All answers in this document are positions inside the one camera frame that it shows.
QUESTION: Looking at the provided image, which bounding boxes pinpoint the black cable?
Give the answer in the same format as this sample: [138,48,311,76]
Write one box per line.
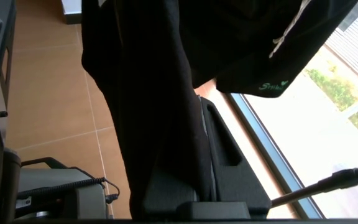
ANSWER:
[16,176,121,205]

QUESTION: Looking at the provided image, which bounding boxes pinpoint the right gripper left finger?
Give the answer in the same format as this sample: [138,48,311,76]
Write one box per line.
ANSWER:
[143,169,200,218]

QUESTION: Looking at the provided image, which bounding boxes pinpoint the black clothes rack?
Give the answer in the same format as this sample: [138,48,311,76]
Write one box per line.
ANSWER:
[270,161,358,208]

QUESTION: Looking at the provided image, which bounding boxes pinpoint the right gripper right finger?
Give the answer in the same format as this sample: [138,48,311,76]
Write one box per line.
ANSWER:
[199,96,272,218]

